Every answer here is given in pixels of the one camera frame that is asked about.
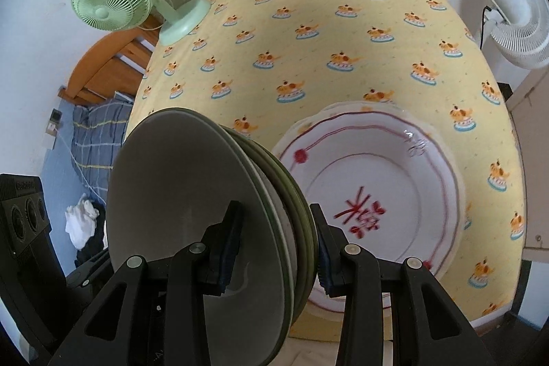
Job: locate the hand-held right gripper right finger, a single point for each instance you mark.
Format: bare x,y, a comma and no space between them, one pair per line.
326,271

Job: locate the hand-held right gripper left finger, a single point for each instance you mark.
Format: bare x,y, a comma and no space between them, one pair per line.
227,259

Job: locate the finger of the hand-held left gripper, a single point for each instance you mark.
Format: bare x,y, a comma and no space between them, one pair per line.
92,269

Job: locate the grey floral ceramic bowl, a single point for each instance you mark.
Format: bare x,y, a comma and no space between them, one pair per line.
311,228
286,216
171,177

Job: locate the white plate with red pattern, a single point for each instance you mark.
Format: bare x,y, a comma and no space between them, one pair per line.
386,177

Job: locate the scalloped floral plate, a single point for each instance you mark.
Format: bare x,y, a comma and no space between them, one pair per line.
286,138

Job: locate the large round floral plate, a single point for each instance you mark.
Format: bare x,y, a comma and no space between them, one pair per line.
366,105

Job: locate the white cloth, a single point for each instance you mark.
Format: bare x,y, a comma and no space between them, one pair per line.
81,224

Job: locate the blue plaid blanket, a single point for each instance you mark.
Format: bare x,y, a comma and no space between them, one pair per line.
98,134

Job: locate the wooden bed headboard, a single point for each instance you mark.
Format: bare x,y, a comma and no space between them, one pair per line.
98,66

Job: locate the yellow printed tablecloth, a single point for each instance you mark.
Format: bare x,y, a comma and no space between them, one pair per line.
321,61

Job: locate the beige door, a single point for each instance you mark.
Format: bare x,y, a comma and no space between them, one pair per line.
532,134

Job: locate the green desk fan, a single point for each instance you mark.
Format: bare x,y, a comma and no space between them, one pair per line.
107,1

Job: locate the white desk fan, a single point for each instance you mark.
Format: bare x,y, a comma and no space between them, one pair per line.
514,18

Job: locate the wall socket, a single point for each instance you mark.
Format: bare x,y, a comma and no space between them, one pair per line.
54,121

